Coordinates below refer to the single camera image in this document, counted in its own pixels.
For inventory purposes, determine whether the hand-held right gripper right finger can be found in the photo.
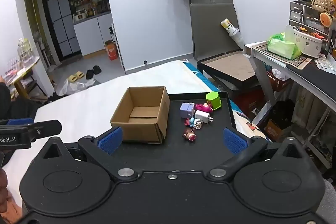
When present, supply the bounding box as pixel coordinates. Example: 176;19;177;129
209;127;303;183

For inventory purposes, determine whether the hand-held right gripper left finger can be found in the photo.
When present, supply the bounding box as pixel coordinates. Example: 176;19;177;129
41;126;139;183

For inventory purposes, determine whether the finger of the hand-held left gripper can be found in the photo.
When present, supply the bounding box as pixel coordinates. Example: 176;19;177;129
0;118;63;142

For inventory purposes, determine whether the black tray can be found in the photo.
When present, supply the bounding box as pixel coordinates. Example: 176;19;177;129
105;91;239;172

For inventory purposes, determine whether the white charger plug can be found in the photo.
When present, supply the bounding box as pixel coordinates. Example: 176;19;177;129
195;110;213;125

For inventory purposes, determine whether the small blue red toy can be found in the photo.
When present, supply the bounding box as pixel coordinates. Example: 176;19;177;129
184;117;204;130

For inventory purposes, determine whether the pink bear toy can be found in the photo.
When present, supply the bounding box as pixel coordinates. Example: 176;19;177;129
195;103;214;114

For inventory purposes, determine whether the brown cardboard box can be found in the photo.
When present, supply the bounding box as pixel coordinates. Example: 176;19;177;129
110;86;171;144

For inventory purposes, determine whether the orange printed carton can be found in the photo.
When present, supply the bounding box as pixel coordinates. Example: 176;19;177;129
263;119;284;138

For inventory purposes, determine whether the white mattress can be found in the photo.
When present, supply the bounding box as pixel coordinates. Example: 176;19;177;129
0;60;218;203

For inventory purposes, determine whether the green hexagonal box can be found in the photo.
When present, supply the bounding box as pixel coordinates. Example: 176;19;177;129
206;92;222;110

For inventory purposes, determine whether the yellow round side table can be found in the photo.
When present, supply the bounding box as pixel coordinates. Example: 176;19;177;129
5;56;40;99

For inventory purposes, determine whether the black bag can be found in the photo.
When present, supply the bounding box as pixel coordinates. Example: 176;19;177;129
270;100;296;130

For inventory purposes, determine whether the purple block toy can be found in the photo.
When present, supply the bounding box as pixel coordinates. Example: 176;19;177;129
180;102;196;118

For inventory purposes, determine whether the white plastic bag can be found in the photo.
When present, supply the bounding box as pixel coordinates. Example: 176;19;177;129
59;79;96;96

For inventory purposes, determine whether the black slippers pair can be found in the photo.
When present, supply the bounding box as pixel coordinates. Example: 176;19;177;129
85;65;102;80

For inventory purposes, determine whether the yellow slippers pair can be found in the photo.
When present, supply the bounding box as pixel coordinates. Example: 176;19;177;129
68;71;85;82

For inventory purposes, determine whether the black low table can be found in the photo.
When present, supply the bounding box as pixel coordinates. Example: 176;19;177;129
197;49;261;89

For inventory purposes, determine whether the red plastic basket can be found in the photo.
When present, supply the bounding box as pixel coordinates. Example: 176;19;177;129
266;70;292;92

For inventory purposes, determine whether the white desk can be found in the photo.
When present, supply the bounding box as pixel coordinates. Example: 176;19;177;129
244;40;336;169

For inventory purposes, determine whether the orange cardboard box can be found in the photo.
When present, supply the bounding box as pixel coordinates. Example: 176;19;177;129
104;40;118;61

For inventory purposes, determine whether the patterned table mat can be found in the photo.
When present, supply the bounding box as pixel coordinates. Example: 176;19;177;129
251;42;313;70

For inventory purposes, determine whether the black desk mat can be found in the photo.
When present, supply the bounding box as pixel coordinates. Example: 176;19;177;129
286;61;336;104

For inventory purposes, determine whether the green tissue pack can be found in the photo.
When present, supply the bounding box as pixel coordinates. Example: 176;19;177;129
267;32;302;61

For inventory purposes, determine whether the white kitchen cabinet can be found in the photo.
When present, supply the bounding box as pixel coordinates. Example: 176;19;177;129
63;0;116;57

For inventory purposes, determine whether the black framed glass door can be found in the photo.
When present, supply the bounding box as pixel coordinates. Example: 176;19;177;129
39;0;81;62

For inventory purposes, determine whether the white tube yellow label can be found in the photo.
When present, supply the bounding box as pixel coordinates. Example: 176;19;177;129
220;18;246;49

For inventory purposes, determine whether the grey folded board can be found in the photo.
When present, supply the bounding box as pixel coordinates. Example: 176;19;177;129
189;2;241;60

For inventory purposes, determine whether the white round pot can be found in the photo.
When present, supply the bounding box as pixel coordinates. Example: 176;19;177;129
292;28;323;58

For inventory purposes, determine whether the grey drawer organizer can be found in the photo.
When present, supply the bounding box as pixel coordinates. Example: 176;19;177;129
289;1;334;36

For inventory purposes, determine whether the yellow perforated basket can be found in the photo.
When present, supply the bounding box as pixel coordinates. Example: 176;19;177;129
310;0;336;15

